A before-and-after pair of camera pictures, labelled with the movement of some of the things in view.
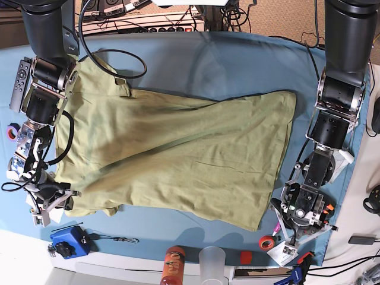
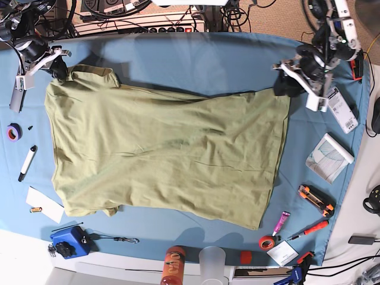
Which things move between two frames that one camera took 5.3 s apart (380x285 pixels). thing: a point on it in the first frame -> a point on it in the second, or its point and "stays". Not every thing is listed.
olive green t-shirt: x=217 y=158 stays
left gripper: x=51 y=195 -> x=35 y=54
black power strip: x=183 y=28 stays
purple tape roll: x=12 y=131 stays
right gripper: x=300 y=217 -> x=310 y=66
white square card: x=281 y=257 stays
